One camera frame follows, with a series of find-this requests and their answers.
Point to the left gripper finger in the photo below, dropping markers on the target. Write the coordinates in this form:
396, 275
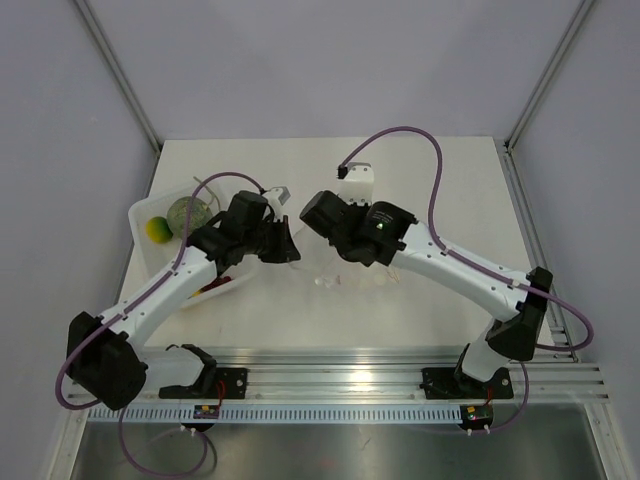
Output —
282, 234
271, 255

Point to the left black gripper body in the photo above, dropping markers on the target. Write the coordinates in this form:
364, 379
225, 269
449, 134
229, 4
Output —
252, 237

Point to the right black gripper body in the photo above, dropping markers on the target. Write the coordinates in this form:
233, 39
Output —
342, 249

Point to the clear dotted zip bag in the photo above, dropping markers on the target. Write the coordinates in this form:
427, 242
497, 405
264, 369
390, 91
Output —
321, 264

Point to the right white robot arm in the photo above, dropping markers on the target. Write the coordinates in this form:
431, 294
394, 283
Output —
517, 306

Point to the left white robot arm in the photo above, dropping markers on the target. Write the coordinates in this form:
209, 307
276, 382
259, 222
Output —
103, 351

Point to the red grape bunch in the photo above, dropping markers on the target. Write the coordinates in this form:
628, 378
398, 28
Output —
222, 280

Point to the green netted melon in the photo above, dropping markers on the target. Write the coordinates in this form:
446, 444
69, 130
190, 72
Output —
198, 211

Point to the white perforated plastic basket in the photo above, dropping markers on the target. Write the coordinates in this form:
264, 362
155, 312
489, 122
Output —
175, 267

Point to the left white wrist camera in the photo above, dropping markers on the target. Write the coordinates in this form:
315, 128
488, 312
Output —
276, 198

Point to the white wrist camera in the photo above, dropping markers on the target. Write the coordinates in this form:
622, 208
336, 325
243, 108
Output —
276, 198
356, 183

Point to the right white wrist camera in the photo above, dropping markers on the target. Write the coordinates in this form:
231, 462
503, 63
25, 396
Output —
356, 183

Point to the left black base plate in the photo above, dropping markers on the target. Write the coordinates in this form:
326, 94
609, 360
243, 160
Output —
225, 382

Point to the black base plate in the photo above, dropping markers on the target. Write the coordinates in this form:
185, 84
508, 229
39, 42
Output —
225, 382
442, 383

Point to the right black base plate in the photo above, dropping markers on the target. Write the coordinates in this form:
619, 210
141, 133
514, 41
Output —
442, 383

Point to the right aluminium frame post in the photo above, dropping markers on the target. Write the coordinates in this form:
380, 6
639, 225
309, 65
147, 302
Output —
551, 70

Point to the aluminium frame post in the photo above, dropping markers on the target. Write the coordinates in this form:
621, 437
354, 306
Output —
551, 70
106, 51

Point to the white slotted cable duct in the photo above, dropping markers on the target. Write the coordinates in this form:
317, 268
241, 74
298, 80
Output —
292, 414

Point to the left aluminium frame post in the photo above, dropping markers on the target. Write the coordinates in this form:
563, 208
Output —
106, 51

